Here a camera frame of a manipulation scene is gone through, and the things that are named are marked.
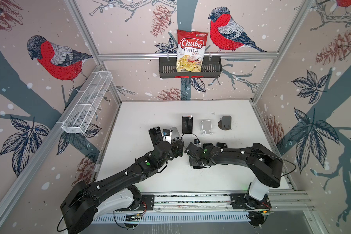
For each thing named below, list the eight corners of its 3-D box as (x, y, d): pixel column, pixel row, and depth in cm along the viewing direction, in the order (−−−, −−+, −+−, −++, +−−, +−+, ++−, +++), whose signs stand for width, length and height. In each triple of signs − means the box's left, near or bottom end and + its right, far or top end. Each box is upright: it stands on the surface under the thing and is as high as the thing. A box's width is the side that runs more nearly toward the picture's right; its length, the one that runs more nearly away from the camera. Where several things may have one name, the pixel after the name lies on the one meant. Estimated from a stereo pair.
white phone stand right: (201, 137, 100) (202, 130, 94) (199, 126, 106) (201, 120, 100) (210, 137, 100) (212, 130, 94) (209, 126, 106) (210, 120, 100)
